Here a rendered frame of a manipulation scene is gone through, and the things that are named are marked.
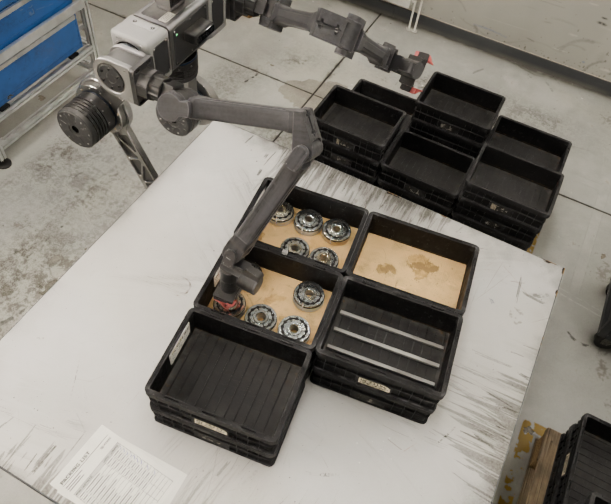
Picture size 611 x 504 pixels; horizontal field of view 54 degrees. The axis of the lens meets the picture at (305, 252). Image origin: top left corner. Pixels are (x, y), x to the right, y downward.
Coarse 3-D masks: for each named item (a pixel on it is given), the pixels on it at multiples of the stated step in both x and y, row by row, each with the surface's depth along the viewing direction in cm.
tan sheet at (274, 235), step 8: (296, 208) 223; (288, 224) 219; (264, 232) 215; (272, 232) 216; (280, 232) 216; (288, 232) 216; (296, 232) 217; (320, 232) 218; (352, 232) 219; (264, 240) 213; (272, 240) 214; (280, 240) 214; (312, 240) 215; (320, 240) 215; (352, 240) 217; (312, 248) 213; (336, 248) 214; (344, 248) 214; (344, 256) 212
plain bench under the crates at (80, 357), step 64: (192, 192) 241; (320, 192) 247; (384, 192) 250; (128, 256) 220; (192, 256) 222; (512, 256) 235; (64, 320) 202; (128, 320) 204; (512, 320) 217; (0, 384) 187; (64, 384) 189; (128, 384) 191; (448, 384) 200; (512, 384) 202; (0, 448) 176; (64, 448) 177; (192, 448) 180; (320, 448) 184; (384, 448) 185; (448, 448) 187
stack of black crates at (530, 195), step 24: (480, 168) 294; (504, 168) 293; (528, 168) 287; (480, 192) 275; (504, 192) 285; (528, 192) 287; (552, 192) 285; (456, 216) 291; (480, 216) 285; (504, 216) 277; (528, 216) 271; (504, 240) 289; (528, 240) 282
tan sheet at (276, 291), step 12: (264, 276) 204; (276, 276) 204; (264, 288) 201; (276, 288) 202; (288, 288) 202; (252, 300) 198; (264, 300) 198; (276, 300) 199; (288, 300) 199; (324, 300) 200; (276, 312) 196; (288, 312) 196; (300, 312) 197; (312, 312) 197; (312, 324) 194; (312, 336) 192
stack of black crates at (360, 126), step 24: (336, 96) 311; (360, 96) 303; (336, 120) 306; (360, 120) 307; (384, 120) 307; (336, 144) 295; (360, 144) 289; (384, 144) 283; (336, 168) 308; (360, 168) 300
